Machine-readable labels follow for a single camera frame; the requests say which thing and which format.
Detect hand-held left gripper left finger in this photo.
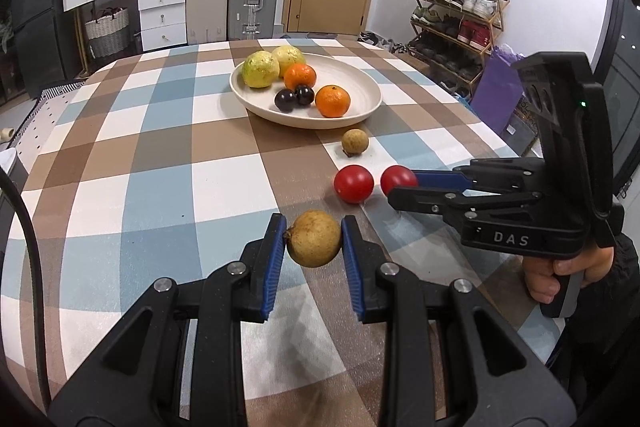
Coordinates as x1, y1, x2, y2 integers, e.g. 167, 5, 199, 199
47, 213, 288, 427

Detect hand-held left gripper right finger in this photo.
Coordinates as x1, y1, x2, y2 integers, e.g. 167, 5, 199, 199
341, 215, 581, 427

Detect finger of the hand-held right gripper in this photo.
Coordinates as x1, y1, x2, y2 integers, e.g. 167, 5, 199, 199
387, 187, 546, 228
412, 157, 548, 195

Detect red tomato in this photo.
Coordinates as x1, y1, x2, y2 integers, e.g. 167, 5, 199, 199
333, 164, 375, 204
380, 165, 420, 198

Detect brown round fruit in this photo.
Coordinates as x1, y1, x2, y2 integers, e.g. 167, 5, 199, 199
284, 210, 343, 268
341, 129, 370, 156

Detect orange mandarin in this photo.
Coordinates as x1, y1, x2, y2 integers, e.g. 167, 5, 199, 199
284, 63, 318, 92
315, 85, 352, 118

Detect cream round plate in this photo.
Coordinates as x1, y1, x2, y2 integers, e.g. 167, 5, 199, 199
229, 53, 383, 130

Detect yellow green guava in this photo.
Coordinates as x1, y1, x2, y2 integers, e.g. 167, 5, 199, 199
242, 51, 280, 88
271, 45, 306, 78

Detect person's right forearm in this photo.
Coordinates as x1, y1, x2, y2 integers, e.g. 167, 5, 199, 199
545, 232, 640, 408

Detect person's right hand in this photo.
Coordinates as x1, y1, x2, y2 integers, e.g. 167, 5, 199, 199
522, 232, 621, 305

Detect patterned grey doormat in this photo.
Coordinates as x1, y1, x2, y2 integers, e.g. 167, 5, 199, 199
502, 97, 545, 158

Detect purple paper bag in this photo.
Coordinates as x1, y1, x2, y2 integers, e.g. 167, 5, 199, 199
472, 47, 526, 135

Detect dark glass door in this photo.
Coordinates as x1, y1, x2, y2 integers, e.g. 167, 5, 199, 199
595, 0, 640, 202

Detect wooden shoe rack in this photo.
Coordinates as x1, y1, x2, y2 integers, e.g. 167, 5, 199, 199
407, 0, 511, 98

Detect checkered tablecloth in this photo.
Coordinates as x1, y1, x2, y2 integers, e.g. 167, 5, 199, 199
0, 38, 566, 427

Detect scattered dark shoes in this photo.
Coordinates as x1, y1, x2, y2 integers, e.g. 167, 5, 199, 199
357, 31, 416, 55

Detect collection of sneakers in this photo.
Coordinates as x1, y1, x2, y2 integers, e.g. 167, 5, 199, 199
410, 0, 510, 88

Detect white drawer desk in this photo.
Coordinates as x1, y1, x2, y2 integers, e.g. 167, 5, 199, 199
61, 0, 190, 52

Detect striped black white mat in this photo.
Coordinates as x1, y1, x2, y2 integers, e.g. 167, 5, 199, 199
40, 83, 88, 102

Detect wicker basket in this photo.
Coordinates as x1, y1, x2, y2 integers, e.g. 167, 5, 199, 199
84, 7, 131, 58

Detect black refrigerator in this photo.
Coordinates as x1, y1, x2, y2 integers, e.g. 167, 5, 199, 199
10, 0, 86, 98

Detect black cable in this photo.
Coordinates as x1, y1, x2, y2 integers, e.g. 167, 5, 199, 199
0, 167, 53, 410

